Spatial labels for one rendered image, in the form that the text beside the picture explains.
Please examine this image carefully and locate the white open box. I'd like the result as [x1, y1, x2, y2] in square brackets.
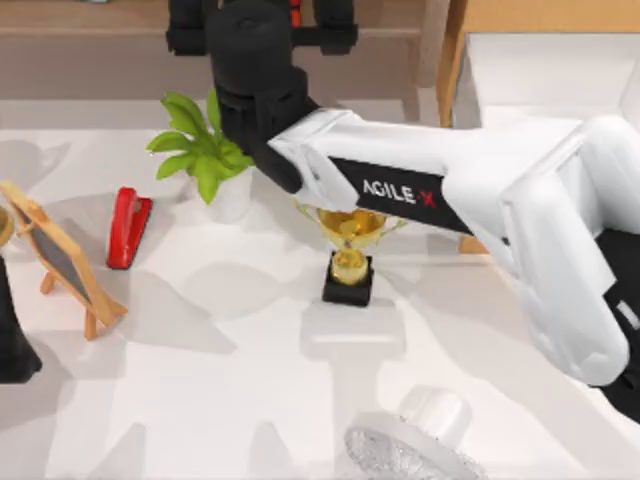
[465, 31, 640, 132]

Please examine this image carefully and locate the wooden framed blackboard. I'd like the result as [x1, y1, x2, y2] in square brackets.
[0, 180, 129, 342]

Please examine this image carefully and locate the wooden open shelf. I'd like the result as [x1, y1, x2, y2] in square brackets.
[0, 0, 437, 124]

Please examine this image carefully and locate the green plant in white pot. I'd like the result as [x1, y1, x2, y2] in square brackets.
[146, 88, 256, 224]

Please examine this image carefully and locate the gold trophy with black base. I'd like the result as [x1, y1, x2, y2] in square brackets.
[293, 198, 409, 307]

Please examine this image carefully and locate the red stapler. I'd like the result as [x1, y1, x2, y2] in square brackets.
[105, 186, 154, 272]

